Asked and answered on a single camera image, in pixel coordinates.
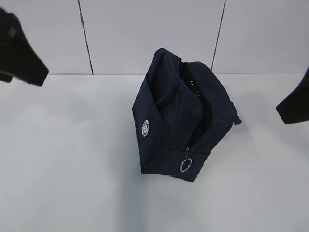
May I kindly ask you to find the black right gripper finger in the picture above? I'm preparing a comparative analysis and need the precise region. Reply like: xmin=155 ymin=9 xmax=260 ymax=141
xmin=276 ymin=70 xmax=309 ymax=124

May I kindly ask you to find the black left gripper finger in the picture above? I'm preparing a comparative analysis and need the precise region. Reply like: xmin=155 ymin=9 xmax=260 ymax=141
xmin=0 ymin=8 xmax=49 ymax=87

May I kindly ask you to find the dark navy fabric bag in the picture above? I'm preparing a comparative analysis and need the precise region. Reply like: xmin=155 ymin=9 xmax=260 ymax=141
xmin=132 ymin=48 xmax=241 ymax=182

